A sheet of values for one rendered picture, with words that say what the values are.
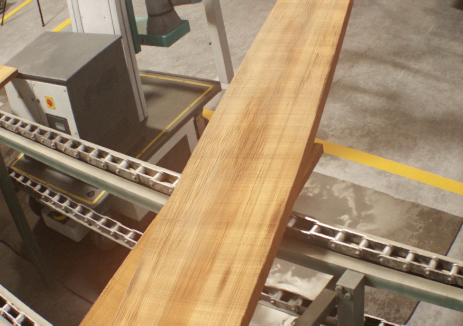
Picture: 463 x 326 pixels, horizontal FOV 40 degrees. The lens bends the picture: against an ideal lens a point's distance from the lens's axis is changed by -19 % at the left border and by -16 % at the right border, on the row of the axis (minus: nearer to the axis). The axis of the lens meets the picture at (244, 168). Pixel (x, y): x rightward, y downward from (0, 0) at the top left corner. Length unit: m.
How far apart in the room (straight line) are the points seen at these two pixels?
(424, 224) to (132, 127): 1.25
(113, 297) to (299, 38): 1.08
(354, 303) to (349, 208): 1.40
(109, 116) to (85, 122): 0.15
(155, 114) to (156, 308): 1.78
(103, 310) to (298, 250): 0.48
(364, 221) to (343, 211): 0.12
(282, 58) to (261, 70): 0.09
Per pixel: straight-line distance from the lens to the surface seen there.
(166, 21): 2.90
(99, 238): 2.92
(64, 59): 2.73
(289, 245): 1.67
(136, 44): 2.98
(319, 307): 1.57
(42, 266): 2.89
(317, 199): 3.02
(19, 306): 1.73
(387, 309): 2.54
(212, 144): 1.82
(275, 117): 1.88
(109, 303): 1.55
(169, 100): 3.20
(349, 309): 1.62
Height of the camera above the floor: 1.97
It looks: 37 degrees down
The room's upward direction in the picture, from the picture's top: 11 degrees counter-clockwise
